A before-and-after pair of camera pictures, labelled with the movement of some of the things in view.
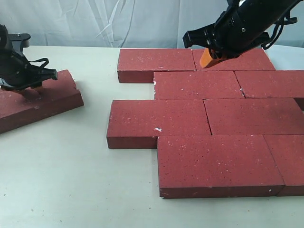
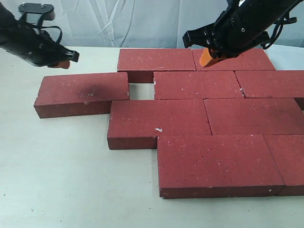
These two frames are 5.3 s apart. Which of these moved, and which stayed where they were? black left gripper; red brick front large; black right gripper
Moved: black left gripper
Stayed: red brick front large; black right gripper
